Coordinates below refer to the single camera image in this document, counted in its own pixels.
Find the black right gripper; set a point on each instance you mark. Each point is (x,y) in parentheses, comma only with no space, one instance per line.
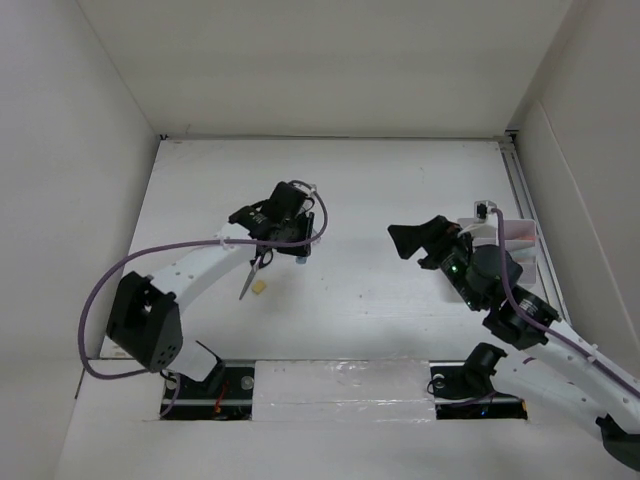
(407,238)

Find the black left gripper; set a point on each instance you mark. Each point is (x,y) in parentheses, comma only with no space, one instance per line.
(305,219)

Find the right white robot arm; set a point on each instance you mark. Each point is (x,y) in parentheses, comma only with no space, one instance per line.
(540,357)

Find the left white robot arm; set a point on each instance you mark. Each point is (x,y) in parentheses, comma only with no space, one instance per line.
(146,316)

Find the yellow eraser block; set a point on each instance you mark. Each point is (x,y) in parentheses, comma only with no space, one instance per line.
(258,287)

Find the clear compartment organizer box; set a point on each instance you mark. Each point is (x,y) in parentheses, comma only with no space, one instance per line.
(511,226)

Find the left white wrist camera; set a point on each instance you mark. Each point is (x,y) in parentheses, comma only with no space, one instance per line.
(309,189)

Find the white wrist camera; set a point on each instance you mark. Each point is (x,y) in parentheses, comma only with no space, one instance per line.
(484,222)
(309,189)

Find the black handled scissors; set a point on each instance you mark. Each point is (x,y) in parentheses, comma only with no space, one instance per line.
(261,261)

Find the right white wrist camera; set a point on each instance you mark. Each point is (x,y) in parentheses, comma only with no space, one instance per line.
(484,222)

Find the aluminium frame rail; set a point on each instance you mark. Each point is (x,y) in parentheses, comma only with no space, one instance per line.
(547,281)

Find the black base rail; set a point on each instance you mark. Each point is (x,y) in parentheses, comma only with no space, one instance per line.
(376,391)

